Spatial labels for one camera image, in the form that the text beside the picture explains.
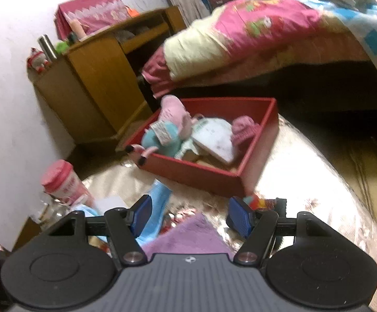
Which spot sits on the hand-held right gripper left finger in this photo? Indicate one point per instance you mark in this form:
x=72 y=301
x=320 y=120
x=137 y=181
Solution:
x=141 y=216

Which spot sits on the dark bed frame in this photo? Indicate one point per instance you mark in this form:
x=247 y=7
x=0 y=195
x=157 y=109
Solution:
x=305 y=84

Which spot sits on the pink lidded cup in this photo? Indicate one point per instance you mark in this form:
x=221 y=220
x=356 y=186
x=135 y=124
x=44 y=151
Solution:
x=63 y=182

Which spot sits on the pale sheet with blue squares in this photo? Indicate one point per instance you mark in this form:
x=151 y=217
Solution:
x=354 y=6

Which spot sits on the salmon pink bottle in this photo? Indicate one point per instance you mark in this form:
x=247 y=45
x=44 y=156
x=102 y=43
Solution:
x=78 y=29

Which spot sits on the pink knitted hat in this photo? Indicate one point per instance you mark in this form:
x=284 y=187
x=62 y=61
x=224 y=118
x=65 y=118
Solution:
x=243 y=131

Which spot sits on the pink printed quilt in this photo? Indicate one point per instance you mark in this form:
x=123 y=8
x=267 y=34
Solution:
x=240 y=29

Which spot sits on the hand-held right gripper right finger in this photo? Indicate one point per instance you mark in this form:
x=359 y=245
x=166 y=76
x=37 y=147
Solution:
x=240 y=216

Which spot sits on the blue face mask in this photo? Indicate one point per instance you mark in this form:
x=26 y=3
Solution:
x=81 y=210
x=159 y=201

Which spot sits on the red and white plush doll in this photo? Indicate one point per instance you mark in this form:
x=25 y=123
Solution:
x=39 y=60

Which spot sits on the small colourful toy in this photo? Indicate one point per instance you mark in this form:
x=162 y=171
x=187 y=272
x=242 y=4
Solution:
x=260 y=201

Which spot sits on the clear glass jar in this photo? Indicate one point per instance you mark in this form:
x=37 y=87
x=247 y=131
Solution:
x=53 y=216

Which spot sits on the red cardboard box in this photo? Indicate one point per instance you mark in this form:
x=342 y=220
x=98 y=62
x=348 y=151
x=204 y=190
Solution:
x=191 y=175

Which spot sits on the pale mint fluffy cloth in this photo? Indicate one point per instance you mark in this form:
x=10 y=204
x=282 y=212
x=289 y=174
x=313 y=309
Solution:
x=214 y=136

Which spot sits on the pink bag on cabinet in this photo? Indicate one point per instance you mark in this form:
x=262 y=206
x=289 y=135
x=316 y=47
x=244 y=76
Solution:
x=91 y=13

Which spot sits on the dark cup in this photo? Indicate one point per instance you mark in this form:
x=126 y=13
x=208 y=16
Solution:
x=71 y=38

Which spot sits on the pink pig plush toy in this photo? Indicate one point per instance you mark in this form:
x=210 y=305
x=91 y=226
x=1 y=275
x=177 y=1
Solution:
x=165 y=136

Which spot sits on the wooden cabinet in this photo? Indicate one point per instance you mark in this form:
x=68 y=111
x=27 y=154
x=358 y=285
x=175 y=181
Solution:
x=91 y=81

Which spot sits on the purple towel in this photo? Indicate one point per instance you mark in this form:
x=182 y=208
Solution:
x=191 y=234

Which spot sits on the small orange thing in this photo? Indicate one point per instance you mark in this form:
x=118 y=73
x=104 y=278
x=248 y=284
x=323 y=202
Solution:
x=132 y=12

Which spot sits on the steel thermos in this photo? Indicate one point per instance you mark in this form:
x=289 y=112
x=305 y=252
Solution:
x=47 y=48

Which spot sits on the green toy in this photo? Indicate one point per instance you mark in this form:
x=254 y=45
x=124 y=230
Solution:
x=62 y=48

